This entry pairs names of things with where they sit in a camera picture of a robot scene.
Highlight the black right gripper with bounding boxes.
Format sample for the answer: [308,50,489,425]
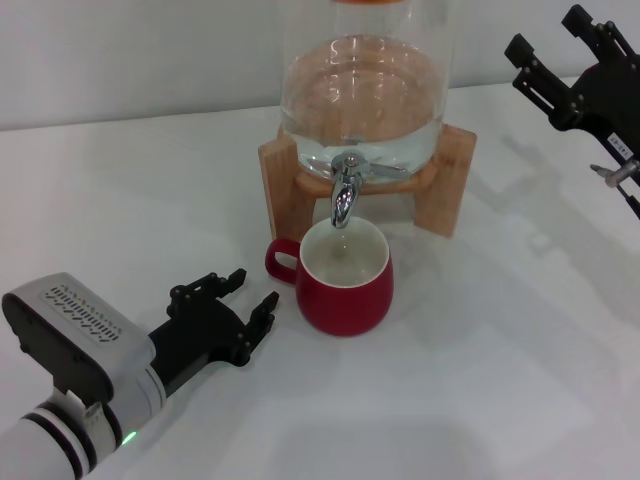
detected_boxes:
[503,4,640,162]

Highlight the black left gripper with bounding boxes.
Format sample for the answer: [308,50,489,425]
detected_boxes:
[147,268,280,399]

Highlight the red ceramic cup white inside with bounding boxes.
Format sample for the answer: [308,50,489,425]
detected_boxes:
[264,218,396,338]

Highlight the chrome faucet with lever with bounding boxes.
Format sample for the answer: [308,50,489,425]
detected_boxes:
[329,152,409,230]

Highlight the wooden dispenser stand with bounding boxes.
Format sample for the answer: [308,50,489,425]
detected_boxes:
[258,122,477,241]

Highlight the clear glass water dispenser jar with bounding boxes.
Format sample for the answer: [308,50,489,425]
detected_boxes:
[279,0,454,186]

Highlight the metal cable connector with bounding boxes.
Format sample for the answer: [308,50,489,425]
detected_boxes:
[589,156,640,189]

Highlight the thin black wire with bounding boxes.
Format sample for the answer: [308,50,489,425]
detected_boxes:
[617,183,640,222]

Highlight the silver and black wrist camera box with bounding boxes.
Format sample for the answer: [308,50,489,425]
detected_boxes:
[1,271,157,407]

